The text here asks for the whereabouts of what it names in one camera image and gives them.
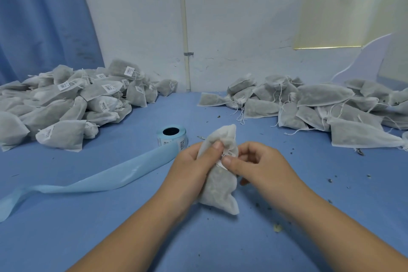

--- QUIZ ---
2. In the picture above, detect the person's left hand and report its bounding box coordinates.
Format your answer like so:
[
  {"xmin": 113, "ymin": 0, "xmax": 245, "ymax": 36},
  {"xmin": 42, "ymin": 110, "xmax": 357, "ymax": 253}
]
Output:
[{"xmin": 158, "ymin": 140, "xmax": 226, "ymax": 215}]

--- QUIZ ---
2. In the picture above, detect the person's right hand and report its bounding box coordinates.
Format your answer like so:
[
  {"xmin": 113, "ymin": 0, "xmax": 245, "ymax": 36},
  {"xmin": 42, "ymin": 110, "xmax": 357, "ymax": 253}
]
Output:
[{"xmin": 221, "ymin": 141, "xmax": 308, "ymax": 209}]

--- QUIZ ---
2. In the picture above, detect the white drawstring pouch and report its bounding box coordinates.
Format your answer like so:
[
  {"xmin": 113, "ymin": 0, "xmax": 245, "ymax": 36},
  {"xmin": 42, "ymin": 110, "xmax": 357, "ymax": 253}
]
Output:
[{"xmin": 196, "ymin": 124, "xmax": 241, "ymax": 216}]

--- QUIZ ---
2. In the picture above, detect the blue label roll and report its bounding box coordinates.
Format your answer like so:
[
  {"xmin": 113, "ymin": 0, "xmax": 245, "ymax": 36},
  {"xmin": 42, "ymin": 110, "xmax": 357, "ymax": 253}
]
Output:
[{"xmin": 0, "ymin": 125, "xmax": 190, "ymax": 223}]

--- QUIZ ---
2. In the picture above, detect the pile of unlabelled herb bags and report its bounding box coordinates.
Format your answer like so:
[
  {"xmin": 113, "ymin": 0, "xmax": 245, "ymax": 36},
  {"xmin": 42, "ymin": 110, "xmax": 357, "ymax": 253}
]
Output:
[{"xmin": 198, "ymin": 74, "xmax": 408, "ymax": 151}]

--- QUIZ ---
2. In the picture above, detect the pile of labelled herb bags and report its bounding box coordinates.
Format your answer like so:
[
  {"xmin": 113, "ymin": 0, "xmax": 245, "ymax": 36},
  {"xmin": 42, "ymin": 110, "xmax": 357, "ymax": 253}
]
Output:
[{"xmin": 0, "ymin": 58, "xmax": 179, "ymax": 153}]

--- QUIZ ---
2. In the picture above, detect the person's left forearm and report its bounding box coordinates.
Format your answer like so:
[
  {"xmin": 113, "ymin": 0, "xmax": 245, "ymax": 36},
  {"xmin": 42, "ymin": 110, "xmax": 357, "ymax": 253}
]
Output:
[{"xmin": 67, "ymin": 193, "xmax": 186, "ymax": 272}]

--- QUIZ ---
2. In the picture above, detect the person's right forearm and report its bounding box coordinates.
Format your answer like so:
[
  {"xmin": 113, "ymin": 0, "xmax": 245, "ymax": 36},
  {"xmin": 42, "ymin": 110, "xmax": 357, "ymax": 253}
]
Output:
[{"xmin": 288, "ymin": 182, "xmax": 408, "ymax": 272}]

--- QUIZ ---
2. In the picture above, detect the white curved board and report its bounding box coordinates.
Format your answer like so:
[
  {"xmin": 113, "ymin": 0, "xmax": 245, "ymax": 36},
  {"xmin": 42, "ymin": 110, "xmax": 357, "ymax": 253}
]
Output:
[{"xmin": 331, "ymin": 33, "xmax": 393, "ymax": 85}]

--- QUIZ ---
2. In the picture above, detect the large beige panel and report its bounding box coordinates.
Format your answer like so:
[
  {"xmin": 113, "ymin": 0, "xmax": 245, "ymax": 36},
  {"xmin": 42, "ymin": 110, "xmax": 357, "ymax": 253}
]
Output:
[{"xmin": 381, "ymin": 0, "xmax": 408, "ymax": 83}]

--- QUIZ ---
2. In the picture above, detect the blue curtain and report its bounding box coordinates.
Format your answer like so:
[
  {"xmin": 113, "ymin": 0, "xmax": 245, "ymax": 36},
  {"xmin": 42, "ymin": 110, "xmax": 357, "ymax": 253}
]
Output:
[{"xmin": 0, "ymin": 0, "xmax": 105, "ymax": 86}]

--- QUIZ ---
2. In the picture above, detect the white wall pipe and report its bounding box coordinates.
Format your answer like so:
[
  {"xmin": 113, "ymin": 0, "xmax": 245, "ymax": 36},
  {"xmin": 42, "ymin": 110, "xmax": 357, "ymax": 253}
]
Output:
[{"xmin": 177, "ymin": 0, "xmax": 194, "ymax": 92}]

